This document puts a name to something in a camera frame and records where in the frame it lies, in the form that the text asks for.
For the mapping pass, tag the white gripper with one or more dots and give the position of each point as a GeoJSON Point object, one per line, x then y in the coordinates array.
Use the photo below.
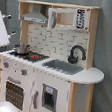
{"type": "Point", "coordinates": [4, 40]}

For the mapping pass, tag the silver toy pot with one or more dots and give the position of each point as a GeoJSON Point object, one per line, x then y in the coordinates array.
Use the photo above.
{"type": "Point", "coordinates": [22, 48]}

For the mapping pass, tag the white microwave door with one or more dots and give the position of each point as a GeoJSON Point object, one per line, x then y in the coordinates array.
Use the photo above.
{"type": "Point", "coordinates": [67, 19]}

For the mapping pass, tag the wooden toy kitchen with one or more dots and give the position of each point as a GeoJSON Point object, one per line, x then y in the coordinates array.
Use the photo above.
{"type": "Point", "coordinates": [74, 91]}

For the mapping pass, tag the left red stove knob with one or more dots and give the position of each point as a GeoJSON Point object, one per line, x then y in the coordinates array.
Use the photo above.
{"type": "Point", "coordinates": [6, 64]}

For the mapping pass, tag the red stove knob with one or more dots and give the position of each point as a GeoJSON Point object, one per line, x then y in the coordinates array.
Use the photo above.
{"type": "Point", "coordinates": [6, 64]}
{"type": "Point", "coordinates": [24, 72]}

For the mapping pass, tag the black toy stovetop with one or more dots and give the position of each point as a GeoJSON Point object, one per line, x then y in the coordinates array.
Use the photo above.
{"type": "Point", "coordinates": [31, 56]}

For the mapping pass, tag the right red stove knob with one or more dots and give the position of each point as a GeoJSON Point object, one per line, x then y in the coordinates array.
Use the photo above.
{"type": "Point", "coordinates": [24, 72]}

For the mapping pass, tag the grey range hood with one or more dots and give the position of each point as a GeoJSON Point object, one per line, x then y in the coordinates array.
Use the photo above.
{"type": "Point", "coordinates": [37, 13]}

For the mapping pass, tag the toy oven door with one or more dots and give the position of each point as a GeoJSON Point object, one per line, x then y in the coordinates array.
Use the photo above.
{"type": "Point", "coordinates": [14, 95]}

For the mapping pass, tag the grey toy sink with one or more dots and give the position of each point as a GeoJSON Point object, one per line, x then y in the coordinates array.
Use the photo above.
{"type": "Point", "coordinates": [63, 67]}

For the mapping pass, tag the black toy faucet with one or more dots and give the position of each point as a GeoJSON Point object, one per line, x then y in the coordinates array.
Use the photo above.
{"type": "Point", "coordinates": [73, 57]}

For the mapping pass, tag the grey water dispenser panel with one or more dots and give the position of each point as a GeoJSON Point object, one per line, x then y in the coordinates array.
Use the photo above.
{"type": "Point", "coordinates": [49, 97]}

